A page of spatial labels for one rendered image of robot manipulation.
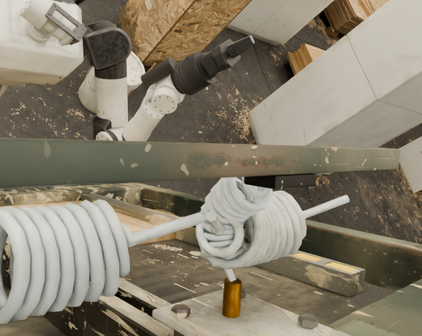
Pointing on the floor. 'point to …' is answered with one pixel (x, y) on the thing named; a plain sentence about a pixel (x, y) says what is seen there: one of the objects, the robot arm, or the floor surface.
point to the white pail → (88, 89)
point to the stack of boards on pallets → (346, 16)
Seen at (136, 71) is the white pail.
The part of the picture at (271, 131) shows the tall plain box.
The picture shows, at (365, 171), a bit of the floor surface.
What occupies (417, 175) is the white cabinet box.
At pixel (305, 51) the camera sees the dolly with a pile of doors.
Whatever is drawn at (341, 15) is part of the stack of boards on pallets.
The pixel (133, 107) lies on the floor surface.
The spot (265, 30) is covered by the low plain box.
